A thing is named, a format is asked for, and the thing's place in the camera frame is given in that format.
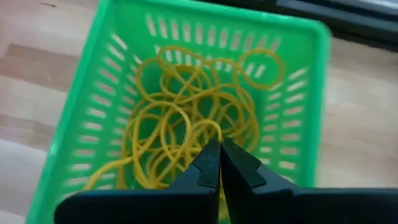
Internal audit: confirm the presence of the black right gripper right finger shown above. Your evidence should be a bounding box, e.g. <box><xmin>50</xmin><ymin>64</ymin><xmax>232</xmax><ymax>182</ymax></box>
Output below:
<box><xmin>221</xmin><ymin>137</ymin><xmax>398</xmax><ymax>224</ymax></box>

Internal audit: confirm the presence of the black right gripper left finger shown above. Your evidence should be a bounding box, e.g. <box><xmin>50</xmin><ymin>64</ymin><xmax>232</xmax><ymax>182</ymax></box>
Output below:
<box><xmin>54</xmin><ymin>139</ymin><xmax>222</xmax><ymax>224</ymax></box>

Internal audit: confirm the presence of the thin yellow rubber band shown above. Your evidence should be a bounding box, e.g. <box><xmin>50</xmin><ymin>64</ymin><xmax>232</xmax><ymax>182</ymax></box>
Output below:
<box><xmin>157</xmin><ymin>45</ymin><xmax>220</xmax><ymax>105</ymax></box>
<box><xmin>83</xmin><ymin>155</ymin><xmax>136</xmax><ymax>190</ymax></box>
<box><xmin>217</xmin><ymin>90</ymin><xmax>261</xmax><ymax>152</ymax></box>
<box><xmin>135</xmin><ymin>57</ymin><xmax>200</xmax><ymax>103</ymax></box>
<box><xmin>161</xmin><ymin>119</ymin><xmax>223</xmax><ymax>187</ymax></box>
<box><xmin>132</xmin><ymin>101</ymin><xmax>192</xmax><ymax>189</ymax></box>
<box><xmin>238</xmin><ymin>48</ymin><xmax>285</xmax><ymax>90</ymax></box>

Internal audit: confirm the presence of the green plastic basket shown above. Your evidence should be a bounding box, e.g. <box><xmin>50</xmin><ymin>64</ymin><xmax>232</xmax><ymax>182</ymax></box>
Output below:
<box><xmin>26</xmin><ymin>0</ymin><xmax>332</xmax><ymax>224</ymax></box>

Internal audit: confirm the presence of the black aluminium table frame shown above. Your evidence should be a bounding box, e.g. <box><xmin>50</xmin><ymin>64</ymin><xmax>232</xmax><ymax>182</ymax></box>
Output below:
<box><xmin>198</xmin><ymin>0</ymin><xmax>398</xmax><ymax>53</ymax></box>

